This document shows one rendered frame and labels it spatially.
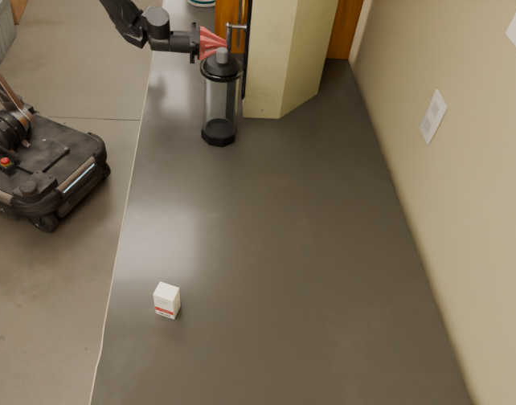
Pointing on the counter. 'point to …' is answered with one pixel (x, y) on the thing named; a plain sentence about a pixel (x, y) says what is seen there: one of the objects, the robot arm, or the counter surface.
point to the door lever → (231, 33)
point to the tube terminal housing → (285, 55)
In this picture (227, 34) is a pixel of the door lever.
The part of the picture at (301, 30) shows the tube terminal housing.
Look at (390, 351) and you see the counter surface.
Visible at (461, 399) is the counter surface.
